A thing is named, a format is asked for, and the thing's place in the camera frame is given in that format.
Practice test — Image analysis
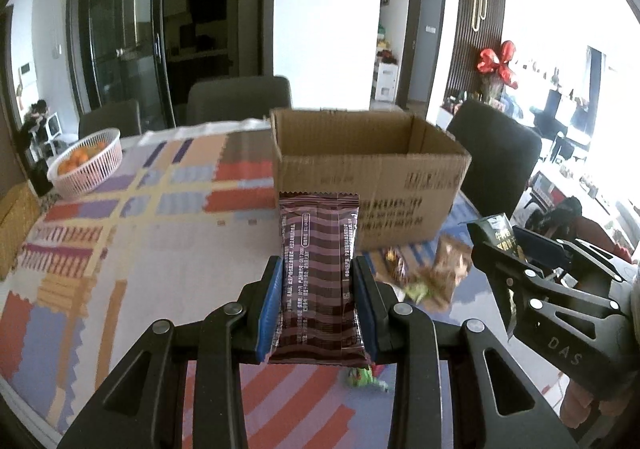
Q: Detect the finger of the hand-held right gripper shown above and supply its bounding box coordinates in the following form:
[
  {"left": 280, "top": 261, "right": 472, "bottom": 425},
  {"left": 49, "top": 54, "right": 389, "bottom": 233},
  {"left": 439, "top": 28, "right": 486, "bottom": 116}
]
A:
[
  {"left": 470, "top": 236, "right": 627, "bottom": 327},
  {"left": 512, "top": 225, "right": 634, "bottom": 283}
]

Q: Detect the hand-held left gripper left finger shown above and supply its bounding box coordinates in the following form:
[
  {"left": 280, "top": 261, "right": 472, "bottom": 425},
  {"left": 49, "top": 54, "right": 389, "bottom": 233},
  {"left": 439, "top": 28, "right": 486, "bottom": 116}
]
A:
[{"left": 57, "top": 255, "right": 286, "bottom": 449}]

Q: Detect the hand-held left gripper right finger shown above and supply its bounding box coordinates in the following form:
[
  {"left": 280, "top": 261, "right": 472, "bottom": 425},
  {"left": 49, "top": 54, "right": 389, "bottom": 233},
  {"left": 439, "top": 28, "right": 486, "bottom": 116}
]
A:
[{"left": 351, "top": 255, "right": 580, "bottom": 449}]

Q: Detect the brown striped snack packet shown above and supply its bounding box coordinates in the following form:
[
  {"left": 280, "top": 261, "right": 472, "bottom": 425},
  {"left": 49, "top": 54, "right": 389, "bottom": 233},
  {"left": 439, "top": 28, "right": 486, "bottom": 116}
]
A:
[{"left": 266, "top": 192, "right": 373, "bottom": 369}]

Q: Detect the dark green snack packet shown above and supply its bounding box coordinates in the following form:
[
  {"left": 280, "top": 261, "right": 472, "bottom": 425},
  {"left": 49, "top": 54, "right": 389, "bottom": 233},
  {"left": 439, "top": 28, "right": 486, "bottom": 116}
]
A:
[{"left": 467, "top": 213, "right": 526, "bottom": 342}]

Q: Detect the green lollipop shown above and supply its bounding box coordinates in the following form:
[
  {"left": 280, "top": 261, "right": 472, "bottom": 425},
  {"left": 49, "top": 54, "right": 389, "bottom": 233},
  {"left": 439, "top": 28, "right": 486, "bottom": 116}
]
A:
[{"left": 344, "top": 365, "right": 391, "bottom": 394}]

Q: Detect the cardboard box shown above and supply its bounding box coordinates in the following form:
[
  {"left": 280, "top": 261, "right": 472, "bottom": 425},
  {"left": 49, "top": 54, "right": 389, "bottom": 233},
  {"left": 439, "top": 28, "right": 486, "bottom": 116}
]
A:
[{"left": 270, "top": 108, "right": 472, "bottom": 250}]

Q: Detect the green candy wrapper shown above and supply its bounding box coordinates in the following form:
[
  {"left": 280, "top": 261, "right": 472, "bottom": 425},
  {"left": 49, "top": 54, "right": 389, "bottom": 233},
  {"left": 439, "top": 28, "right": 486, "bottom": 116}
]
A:
[{"left": 402, "top": 279, "right": 435, "bottom": 306}]

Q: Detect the dark brown snack packet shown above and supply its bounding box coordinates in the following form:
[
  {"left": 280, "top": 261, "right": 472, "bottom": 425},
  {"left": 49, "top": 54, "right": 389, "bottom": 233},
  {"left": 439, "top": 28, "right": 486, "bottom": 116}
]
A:
[{"left": 381, "top": 248, "right": 417, "bottom": 286}]

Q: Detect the golden brown snack packet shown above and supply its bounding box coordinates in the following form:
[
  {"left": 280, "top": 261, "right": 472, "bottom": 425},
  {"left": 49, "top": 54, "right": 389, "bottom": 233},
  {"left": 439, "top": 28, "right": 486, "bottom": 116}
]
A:
[{"left": 425, "top": 235, "right": 475, "bottom": 312}]

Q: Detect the dark dining chair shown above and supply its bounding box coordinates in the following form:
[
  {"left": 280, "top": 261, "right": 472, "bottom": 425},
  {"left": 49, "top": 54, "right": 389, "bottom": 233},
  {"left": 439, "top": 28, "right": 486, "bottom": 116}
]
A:
[{"left": 446, "top": 100, "right": 543, "bottom": 230}]

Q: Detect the patchwork printed tablecloth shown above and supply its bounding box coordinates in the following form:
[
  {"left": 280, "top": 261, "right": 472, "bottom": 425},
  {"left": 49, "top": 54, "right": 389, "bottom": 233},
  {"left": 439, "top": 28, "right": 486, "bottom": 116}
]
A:
[{"left": 0, "top": 119, "right": 506, "bottom": 449}]

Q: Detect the red bow decoration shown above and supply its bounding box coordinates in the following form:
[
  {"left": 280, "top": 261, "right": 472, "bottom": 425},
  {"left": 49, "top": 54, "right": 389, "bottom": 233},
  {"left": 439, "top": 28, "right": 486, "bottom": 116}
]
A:
[{"left": 476, "top": 40, "right": 519, "bottom": 90}]

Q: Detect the grey dining chair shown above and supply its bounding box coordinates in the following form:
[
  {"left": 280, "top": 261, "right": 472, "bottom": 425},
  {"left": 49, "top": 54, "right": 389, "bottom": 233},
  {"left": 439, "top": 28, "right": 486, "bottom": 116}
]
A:
[
  {"left": 186, "top": 76, "right": 293, "bottom": 126},
  {"left": 78, "top": 99, "right": 142, "bottom": 140}
]

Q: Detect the white plastic basket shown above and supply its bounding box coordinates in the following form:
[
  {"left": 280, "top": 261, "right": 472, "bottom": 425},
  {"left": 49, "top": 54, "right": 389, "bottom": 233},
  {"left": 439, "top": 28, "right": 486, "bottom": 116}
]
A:
[{"left": 46, "top": 128, "right": 123, "bottom": 200}]

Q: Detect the white drawer cabinet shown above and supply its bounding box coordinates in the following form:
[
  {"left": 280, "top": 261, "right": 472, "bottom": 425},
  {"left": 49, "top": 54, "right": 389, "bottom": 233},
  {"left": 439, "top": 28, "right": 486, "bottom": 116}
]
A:
[{"left": 372, "top": 62, "right": 399, "bottom": 102}]

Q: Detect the pile of oranges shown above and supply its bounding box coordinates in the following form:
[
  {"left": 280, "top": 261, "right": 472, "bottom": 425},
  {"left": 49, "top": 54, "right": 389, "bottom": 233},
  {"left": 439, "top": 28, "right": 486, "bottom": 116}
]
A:
[{"left": 56, "top": 140, "right": 108, "bottom": 176}]

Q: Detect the dark wooden door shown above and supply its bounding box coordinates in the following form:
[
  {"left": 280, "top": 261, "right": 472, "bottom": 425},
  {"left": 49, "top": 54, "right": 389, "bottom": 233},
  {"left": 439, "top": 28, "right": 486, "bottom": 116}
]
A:
[{"left": 397, "top": 0, "right": 448, "bottom": 110}]

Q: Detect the dark object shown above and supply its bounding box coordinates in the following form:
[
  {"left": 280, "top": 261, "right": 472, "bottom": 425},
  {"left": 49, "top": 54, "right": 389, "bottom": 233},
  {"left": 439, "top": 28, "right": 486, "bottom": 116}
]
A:
[{"left": 15, "top": 99, "right": 51, "bottom": 150}]

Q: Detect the glass sliding door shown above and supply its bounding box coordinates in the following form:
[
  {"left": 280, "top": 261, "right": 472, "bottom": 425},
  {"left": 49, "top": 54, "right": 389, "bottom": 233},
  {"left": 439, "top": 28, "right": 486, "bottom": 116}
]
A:
[{"left": 70, "top": 0, "right": 168, "bottom": 130}]

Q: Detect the gold wall ornament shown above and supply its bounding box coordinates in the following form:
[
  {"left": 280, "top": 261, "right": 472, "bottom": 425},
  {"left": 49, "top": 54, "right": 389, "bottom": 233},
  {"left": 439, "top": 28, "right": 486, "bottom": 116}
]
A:
[{"left": 472, "top": 0, "right": 491, "bottom": 32}]

